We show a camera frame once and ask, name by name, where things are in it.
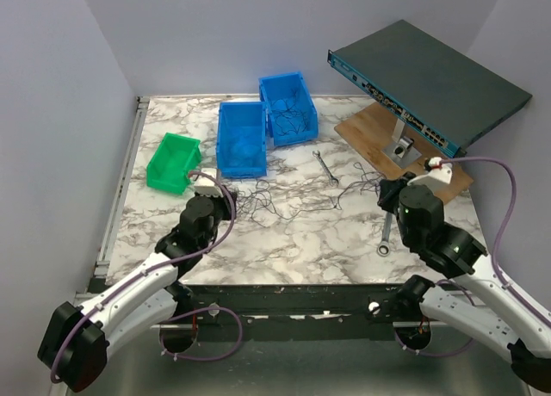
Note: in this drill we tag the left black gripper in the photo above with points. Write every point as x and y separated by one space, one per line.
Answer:
225 203

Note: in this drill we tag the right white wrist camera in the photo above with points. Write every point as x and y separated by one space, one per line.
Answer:
437 174

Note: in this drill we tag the small silver wrench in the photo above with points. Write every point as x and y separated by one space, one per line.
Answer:
333 180

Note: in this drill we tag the wooden board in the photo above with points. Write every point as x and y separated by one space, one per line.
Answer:
369 132

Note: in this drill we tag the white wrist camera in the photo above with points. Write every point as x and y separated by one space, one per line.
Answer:
205 186
437 174

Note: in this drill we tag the metal switch stand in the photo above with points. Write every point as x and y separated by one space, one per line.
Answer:
401 150

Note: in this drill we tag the green plastic bin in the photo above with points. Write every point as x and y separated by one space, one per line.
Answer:
171 163

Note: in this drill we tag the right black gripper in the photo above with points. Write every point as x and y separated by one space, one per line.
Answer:
389 188

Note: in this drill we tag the aluminium frame rail left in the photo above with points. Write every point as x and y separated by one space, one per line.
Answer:
108 240

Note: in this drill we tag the blue plastic bin left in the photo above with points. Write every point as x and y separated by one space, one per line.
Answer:
241 148

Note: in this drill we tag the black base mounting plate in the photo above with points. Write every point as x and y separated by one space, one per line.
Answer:
269 313

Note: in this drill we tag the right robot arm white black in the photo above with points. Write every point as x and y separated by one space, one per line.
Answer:
513 324

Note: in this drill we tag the dark network switch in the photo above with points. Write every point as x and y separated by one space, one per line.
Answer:
446 97

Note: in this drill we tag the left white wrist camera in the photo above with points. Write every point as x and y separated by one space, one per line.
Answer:
205 186

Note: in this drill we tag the blue plastic bin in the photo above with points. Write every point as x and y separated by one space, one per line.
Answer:
292 116
241 148

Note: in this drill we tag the large ratchet wrench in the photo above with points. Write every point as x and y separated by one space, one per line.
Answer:
383 248

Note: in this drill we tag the blue plastic bin right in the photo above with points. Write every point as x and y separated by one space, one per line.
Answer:
292 116

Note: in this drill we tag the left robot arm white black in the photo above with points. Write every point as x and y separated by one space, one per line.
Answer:
79 340

